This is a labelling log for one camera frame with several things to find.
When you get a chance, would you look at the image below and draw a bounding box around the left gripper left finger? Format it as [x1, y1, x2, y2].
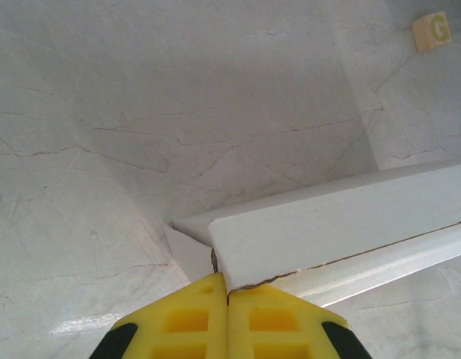
[88, 271, 229, 359]

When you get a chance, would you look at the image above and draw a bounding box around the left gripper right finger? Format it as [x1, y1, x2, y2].
[226, 283, 371, 359]

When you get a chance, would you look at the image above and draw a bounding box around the white paper box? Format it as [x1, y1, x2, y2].
[163, 161, 461, 311]

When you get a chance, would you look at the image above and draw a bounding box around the wooden letter G block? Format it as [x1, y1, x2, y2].
[411, 10, 452, 55]

